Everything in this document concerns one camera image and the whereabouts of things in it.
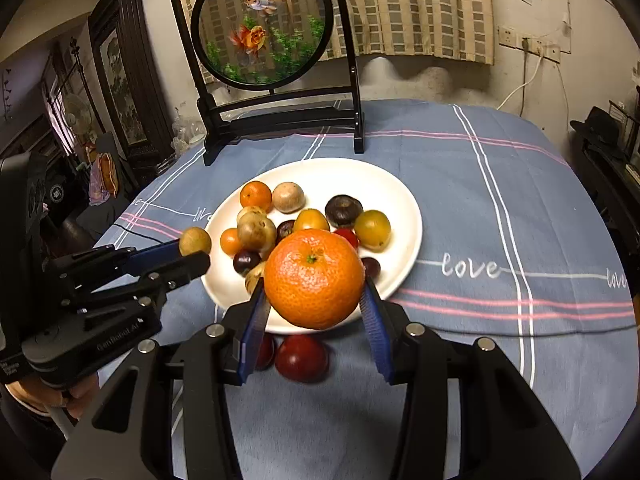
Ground small olive longan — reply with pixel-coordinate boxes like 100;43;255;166
178;226;212;257

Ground white oval plate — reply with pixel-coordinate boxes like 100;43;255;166
202;158;423;335

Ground beige passion fruit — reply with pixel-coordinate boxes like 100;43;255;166
272;181;306;214

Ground black hat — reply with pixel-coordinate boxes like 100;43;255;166
570;106;626;151

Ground black desk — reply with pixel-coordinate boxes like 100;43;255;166
570;130;640;241

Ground large orange mandarin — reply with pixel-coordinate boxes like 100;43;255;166
263;228;366;330

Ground dark red plum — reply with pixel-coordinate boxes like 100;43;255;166
255;332;277;372

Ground white cable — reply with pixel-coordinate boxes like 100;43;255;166
497;52;543;111

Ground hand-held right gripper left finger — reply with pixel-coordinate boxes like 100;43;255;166
50;275;273;480

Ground dark framed painting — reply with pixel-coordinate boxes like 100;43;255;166
87;0;176;171

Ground large red plum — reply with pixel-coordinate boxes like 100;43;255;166
274;335;331;383

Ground colourful bag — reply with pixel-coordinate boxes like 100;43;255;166
89;152;120;206

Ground electric fan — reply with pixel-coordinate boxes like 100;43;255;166
62;94;93;136

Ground dull dark brown mangosteen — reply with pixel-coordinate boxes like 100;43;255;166
325;194;364;227

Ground round goldfish screen ornament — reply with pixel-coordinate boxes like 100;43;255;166
169;0;366;167

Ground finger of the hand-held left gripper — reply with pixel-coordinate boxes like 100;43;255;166
42;239;183;292
60;251;211;314

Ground small dark cherry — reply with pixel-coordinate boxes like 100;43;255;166
232;249;263;277

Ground person's left hand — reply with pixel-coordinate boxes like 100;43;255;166
7;372;101;421

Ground beige fruit with dark streak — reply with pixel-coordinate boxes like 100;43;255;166
244;261;268;296

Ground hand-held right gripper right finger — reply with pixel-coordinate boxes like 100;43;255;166
359;276;583;480

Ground brown-beige passion fruit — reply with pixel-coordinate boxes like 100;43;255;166
237;212;278;254

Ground clear plastic bags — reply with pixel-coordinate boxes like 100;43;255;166
172;105;206;156

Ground orange-yellow persimmon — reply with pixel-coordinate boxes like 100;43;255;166
293;209;331;233

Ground checked beige curtain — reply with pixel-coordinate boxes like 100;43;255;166
165;0;496;66

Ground blue plaid tablecloth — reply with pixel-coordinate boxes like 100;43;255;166
92;99;638;480

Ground yellow-green tomato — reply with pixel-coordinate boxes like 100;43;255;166
353;209;392;253

